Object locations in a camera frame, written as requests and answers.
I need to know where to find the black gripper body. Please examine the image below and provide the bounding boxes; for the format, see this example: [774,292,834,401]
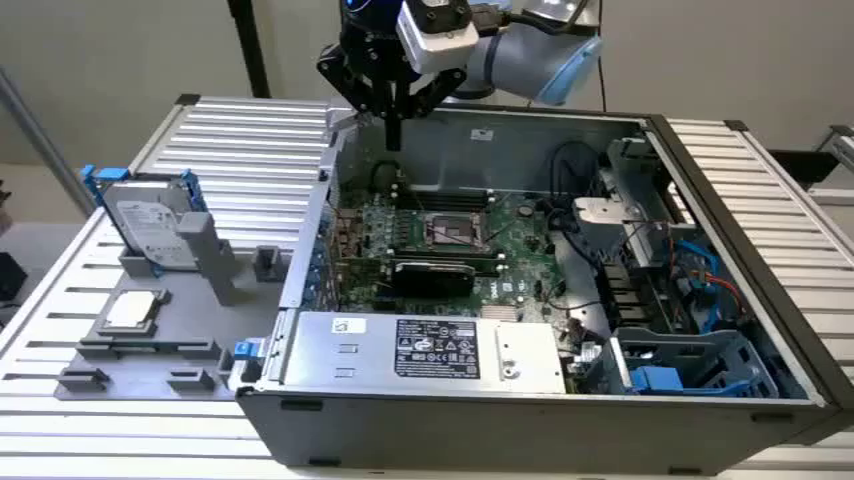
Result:
[337,0,423,81]

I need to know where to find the long black wire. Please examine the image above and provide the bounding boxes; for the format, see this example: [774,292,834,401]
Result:
[548,139,603,202]

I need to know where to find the grey-blue disk bay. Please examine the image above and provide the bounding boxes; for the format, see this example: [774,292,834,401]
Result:
[599,327,782,401]

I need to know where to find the blue disk carrier handle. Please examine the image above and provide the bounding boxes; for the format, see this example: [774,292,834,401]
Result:
[630,366,686,395]

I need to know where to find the black looped wire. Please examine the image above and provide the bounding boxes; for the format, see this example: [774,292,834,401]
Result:
[369,160,403,195]

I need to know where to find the grey parts rack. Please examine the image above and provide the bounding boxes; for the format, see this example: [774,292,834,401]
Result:
[52,212,295,401]

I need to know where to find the black RAM slots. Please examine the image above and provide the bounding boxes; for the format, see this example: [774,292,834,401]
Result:
[392,183,496,212]

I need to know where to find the grey metal frame pole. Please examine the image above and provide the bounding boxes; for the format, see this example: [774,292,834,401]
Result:
[0,67,96,217]

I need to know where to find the blue wire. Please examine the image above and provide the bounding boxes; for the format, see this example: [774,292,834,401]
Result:
[672,239,728,332]

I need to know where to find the open black PC case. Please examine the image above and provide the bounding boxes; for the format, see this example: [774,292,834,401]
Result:
[232,97,846,474]

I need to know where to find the aluminium profile frame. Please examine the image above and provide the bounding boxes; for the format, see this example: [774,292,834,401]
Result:
[807,124,854,202]

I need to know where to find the black stand pole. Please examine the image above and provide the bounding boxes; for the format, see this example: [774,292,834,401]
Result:
[225,0,272,99]

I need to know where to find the green motherboard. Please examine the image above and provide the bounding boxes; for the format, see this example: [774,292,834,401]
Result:
[329,187,568,321]

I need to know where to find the small black box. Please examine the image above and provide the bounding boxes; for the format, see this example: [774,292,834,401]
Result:
[0,252,29,302]

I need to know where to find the grey metal drive cage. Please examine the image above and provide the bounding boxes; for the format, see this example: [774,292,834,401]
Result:
[571,137,696,267]

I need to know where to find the black graphics card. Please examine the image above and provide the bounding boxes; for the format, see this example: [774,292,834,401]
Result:
[389,259,479,302]

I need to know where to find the silver CPU chip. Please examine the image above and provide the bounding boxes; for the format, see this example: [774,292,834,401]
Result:
[108,289,161,327]

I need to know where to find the black block beside table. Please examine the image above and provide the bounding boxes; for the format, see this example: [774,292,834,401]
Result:
[766,149,839,189]

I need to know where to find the hard disk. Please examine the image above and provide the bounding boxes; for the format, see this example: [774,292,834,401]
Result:
[80,167,205,277]

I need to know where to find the silver power supply unit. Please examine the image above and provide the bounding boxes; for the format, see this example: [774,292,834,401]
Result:
[279,312,568,395]

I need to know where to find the red wire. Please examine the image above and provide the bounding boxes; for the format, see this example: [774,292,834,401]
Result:
[691,272,746,317]

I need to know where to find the CPU socket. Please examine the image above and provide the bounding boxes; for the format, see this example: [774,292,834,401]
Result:
[416,212,496,252]

